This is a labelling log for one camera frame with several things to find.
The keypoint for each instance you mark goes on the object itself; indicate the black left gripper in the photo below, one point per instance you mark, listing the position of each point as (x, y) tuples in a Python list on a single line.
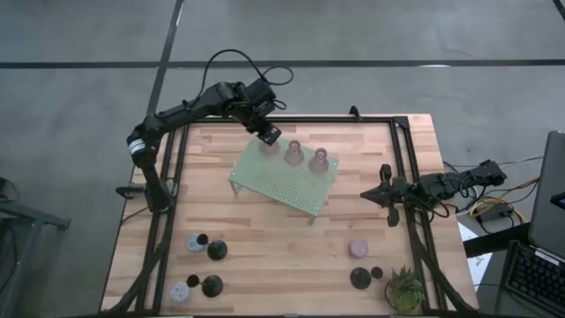
[(269, 134)]

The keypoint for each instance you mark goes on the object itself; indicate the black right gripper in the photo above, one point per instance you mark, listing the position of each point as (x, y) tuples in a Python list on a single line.
[(399, 192)]

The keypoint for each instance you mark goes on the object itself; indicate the pink glass candle holder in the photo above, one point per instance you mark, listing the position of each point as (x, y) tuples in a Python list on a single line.
[(269, 149), (318, 162), (294, 154)]

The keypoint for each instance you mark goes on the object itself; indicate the pink speckled tealight bowl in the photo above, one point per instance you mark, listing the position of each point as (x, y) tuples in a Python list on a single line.
[(358, 248)]

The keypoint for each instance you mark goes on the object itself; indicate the black tall candlestick holder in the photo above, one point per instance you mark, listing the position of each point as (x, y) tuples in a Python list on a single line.
[(213, 286), (360, 278), (217, 250)]

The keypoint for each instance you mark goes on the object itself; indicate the blue patterned tealight bowl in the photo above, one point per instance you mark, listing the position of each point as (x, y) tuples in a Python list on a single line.
[(191, 245)]

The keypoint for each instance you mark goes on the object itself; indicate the white dotted tealight bowl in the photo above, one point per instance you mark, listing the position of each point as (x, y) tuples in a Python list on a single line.
[(179, 292)]

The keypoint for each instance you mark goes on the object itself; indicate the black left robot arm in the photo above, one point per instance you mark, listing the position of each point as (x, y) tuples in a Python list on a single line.
[(185, 110)]

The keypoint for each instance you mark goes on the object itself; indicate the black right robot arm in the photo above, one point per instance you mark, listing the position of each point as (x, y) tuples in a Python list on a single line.
[(463, 179)]

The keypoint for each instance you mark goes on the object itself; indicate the green perforated metal shelf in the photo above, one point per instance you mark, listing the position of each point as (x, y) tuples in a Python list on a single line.
[(282, 185)]

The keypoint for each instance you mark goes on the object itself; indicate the potted green succulent plant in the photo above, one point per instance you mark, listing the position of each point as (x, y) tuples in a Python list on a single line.
[(405, 291)]

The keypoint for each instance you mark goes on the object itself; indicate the black power adapter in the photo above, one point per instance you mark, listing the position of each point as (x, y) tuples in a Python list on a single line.
[(494, 215)]

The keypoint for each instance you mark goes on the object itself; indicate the white paper sheet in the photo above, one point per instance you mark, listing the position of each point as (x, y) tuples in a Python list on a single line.
[(481, 265)]

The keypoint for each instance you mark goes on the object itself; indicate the black desk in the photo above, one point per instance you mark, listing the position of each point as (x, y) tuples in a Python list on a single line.
[(494, 240)]

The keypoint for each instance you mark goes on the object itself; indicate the grey laptop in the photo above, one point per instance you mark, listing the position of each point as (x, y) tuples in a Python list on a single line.
[(549, 194)]

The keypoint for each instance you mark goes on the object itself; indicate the black keyboard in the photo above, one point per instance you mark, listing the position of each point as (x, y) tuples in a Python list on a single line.
[(534, 276)]

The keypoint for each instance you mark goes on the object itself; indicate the black side table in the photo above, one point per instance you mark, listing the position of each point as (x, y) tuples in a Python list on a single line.
[(35, 216)]

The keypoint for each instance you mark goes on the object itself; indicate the black aluminium table frame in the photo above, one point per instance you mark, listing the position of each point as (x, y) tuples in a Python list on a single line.
[(309, 119)]

